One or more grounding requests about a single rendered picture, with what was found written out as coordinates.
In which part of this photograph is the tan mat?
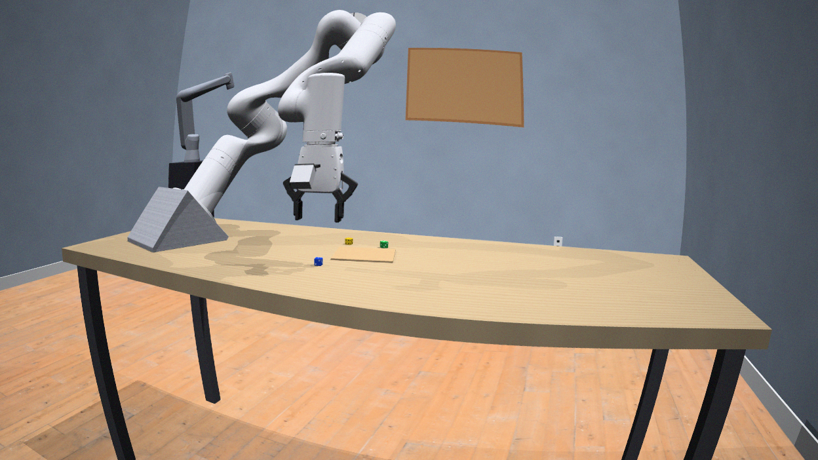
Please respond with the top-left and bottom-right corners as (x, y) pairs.
(331, 246), (396, 263)

